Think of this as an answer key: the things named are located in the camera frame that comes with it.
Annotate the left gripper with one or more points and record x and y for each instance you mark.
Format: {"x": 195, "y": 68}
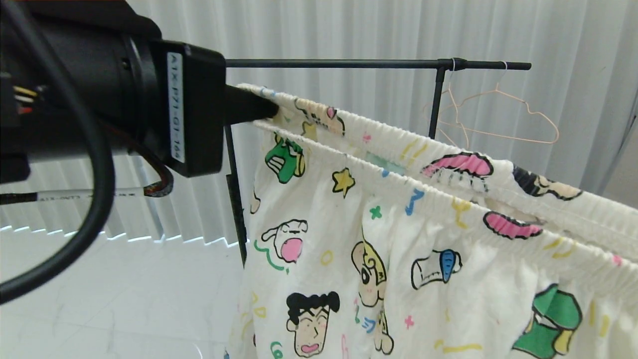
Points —
{"x": 199, "y": 109}

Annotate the cream printed garment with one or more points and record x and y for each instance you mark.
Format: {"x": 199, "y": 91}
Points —
{"x": 423, "y": 279}

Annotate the pink clothes hanger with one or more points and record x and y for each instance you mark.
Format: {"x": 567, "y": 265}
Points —
{"x": 465, "y": 139}
{"x": 498, "y": 135}

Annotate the black clothes rack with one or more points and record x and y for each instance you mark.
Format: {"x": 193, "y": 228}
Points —
{"x": 349, "y": 63}

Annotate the white curtain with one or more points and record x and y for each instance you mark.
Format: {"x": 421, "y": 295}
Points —
{"x": 349, "y": 30}

